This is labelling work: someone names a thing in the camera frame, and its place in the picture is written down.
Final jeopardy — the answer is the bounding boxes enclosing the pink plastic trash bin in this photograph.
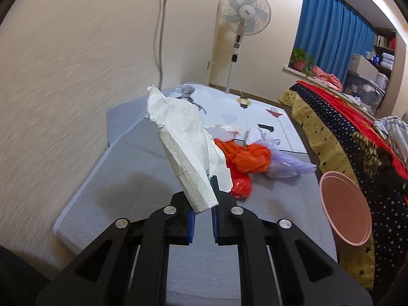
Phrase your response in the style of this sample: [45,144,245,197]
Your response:
[320,171,372,251]

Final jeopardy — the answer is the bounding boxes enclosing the lavender foam sheet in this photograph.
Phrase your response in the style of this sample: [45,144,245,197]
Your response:
[246,128,317,178]

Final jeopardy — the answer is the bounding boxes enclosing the orange plastic bag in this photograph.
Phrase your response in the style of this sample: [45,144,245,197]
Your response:
[214,139,272,199]

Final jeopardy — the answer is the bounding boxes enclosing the white paper bag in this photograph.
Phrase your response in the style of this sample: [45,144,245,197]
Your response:
[147,86,233,213]

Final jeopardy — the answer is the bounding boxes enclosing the navy star bed sheet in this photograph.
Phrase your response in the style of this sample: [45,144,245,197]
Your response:
[279,83,407,298]

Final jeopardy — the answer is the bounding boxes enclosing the red floral blanket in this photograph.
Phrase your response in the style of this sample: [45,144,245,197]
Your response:
[296,80,407,179]

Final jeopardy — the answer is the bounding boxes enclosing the white printed cloth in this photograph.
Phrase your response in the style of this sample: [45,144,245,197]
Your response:
[163,84,306,153]

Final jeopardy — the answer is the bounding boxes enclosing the striped grey duvet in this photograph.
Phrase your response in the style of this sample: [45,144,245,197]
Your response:
[373,116,408,165]

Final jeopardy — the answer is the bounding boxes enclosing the pink folded clothes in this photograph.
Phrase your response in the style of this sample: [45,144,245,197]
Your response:
[312,65,342,92]

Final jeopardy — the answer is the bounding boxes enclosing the potted green plant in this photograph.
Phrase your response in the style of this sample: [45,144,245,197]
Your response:
[289,48,314,76]

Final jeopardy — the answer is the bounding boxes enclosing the grey storage box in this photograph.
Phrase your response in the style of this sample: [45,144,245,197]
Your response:
[349,53,378,82]

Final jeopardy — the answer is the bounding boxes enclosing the wooden bookshelf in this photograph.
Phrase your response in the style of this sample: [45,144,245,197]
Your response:
[371,27,396,79]

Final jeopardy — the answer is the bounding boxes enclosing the blue window curtain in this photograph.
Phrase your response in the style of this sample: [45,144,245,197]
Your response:
[294,0,375,82]

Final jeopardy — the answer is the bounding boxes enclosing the white standing fan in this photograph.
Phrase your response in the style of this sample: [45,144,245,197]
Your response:
[217,0,272,93]

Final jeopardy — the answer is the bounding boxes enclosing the grey wall cable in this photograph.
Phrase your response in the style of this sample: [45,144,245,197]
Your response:
[154,0,175,91]

